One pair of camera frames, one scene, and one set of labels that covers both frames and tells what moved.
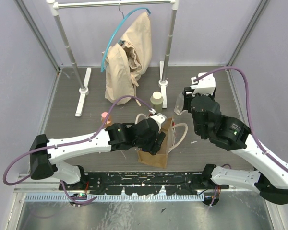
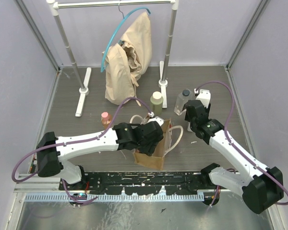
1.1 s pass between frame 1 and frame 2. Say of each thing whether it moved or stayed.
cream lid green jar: stayed
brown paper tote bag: moved
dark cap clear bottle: stayed
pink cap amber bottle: stayed
